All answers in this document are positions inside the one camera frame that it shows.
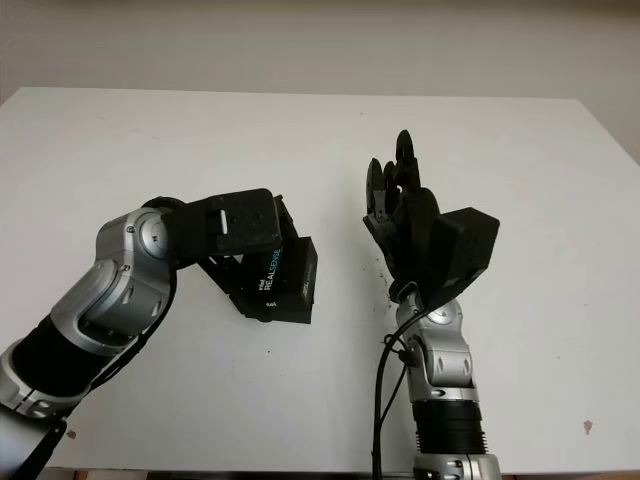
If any black camera box base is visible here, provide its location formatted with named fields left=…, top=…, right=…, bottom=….
left=239, top=294, right=315, bottom=326

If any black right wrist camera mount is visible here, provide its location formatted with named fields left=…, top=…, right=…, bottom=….
left=427, top=205, right=501, bottom=307

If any black RealSense box lid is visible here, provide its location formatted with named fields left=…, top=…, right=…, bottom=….
left=244, top=234, right=321, bottom=315

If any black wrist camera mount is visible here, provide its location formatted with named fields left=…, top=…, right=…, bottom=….
left=427, top=205, right=501, bottom=307
left=163, top=188, right=286, bottom=267

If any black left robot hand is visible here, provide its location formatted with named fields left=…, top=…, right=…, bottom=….
left=142, top=194, right=302, bottom=322

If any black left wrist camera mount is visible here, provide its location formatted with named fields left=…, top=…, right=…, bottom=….
left=163, top=188, right=286, bottom=267

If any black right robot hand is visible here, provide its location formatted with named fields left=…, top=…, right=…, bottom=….
left=362, top=129, right=446, bottom=302

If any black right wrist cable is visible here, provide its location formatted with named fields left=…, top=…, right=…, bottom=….
left=371, top=309, right=427, bottom=480

